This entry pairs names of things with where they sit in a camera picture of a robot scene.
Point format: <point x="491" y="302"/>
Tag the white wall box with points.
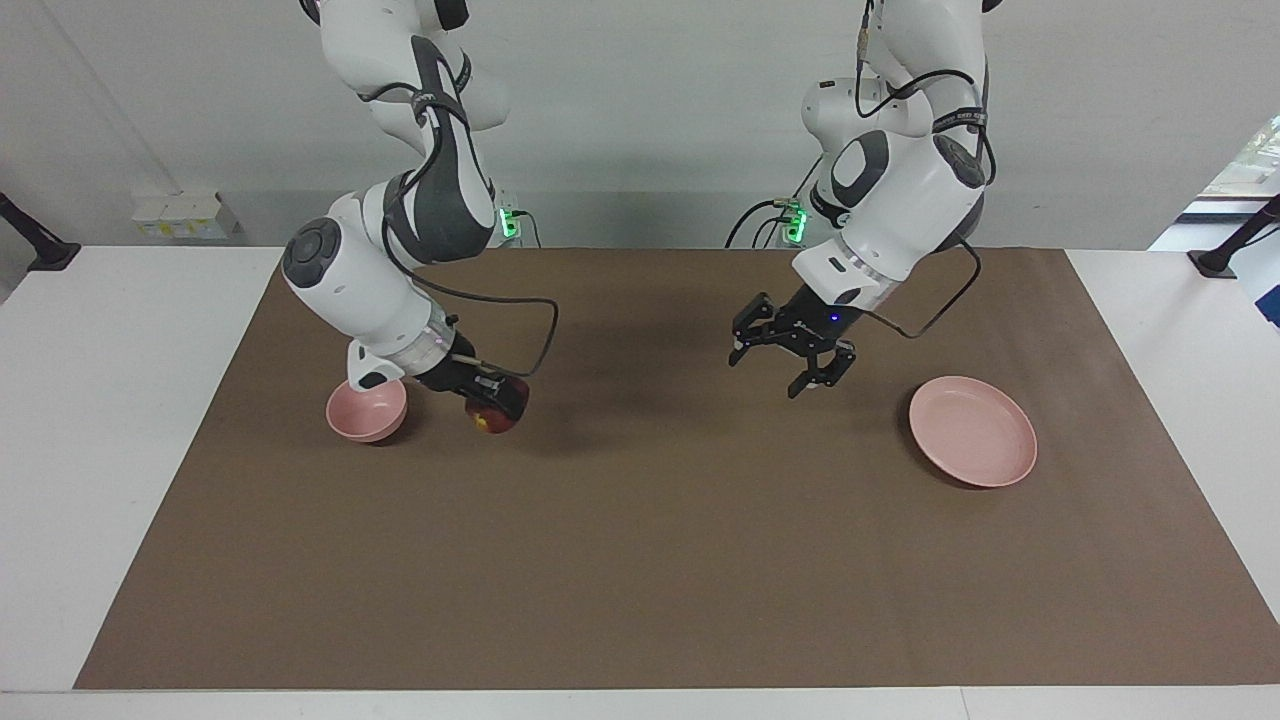
<point x="185" y="215"/>

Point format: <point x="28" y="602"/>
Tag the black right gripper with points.
<point x="455" y="378"/>

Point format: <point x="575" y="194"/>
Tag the pink plate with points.
<point x="975" y="430"/>

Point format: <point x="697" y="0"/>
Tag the green lit base connector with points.
<point x="509" y="222"/>
<point x="796" y="222"/>

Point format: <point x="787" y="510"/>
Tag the black camera stand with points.
<point x="1230" y="250"/>
<point x="35" y="245"/>

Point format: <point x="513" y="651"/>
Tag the dark red apple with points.
<point x="495" y="425"/>

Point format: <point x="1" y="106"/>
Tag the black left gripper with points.
<point x="815" y="325"/>

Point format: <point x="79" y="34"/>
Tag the pink bowl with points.
<point x="365" y="415"/>

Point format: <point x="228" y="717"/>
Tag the brown table mat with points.
<point x="650" y="560"/>

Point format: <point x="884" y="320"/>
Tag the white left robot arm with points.
<point x="900" y="210"/>

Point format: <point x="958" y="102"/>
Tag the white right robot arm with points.
<point x="350" y="280"/>

